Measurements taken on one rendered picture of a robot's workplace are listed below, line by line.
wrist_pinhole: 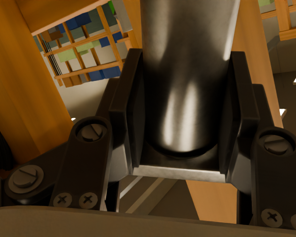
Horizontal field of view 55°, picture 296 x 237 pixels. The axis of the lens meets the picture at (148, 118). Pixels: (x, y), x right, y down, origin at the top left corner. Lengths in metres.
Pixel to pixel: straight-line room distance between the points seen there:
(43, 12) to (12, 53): 0.09
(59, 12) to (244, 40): 0.31
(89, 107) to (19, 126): 11.42
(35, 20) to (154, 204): 5.24
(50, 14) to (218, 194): 0.37
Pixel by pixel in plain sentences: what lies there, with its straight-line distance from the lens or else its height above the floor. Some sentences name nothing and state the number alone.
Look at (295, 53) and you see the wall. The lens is 10.60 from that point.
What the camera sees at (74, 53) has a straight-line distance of 6.65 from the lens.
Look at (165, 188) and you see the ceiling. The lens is 5.83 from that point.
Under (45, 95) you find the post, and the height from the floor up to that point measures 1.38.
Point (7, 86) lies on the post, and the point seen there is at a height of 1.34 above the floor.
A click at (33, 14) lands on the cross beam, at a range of 0.54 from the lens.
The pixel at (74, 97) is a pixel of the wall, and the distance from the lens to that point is 11.60.
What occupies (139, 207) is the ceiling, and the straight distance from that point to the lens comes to 5.35.
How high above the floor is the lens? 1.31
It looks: 19 degrees up
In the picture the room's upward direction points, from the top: 160 degrees clockwise
